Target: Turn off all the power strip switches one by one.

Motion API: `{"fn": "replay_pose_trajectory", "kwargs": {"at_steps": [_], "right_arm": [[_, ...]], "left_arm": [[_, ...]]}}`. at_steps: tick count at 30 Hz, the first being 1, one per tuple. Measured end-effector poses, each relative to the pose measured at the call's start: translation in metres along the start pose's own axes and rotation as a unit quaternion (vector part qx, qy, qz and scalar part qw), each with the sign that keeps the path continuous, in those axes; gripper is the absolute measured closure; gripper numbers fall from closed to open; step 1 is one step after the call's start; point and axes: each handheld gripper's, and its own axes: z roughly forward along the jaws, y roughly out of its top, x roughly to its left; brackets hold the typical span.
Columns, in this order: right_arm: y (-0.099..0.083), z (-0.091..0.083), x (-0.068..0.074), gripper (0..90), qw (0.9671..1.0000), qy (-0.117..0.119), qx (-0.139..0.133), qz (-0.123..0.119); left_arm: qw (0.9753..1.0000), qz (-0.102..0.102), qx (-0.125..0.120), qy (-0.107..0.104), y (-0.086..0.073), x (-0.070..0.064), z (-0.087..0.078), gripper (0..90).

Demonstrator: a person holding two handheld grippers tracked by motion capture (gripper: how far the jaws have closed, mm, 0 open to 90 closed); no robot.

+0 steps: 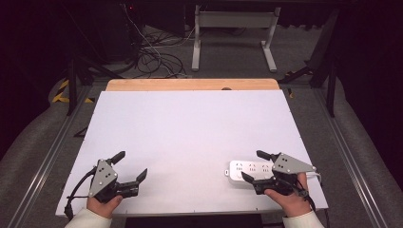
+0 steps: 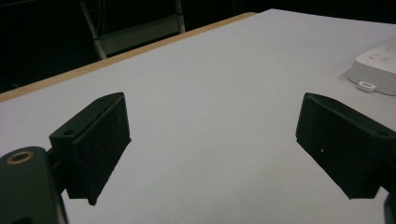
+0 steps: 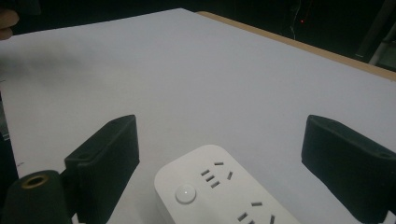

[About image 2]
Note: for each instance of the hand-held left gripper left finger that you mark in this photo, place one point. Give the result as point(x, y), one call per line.
point(93, 146)

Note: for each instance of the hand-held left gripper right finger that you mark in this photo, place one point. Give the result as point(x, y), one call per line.
point(342, 149)

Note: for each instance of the white power strip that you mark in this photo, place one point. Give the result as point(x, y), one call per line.
point(375, 67)

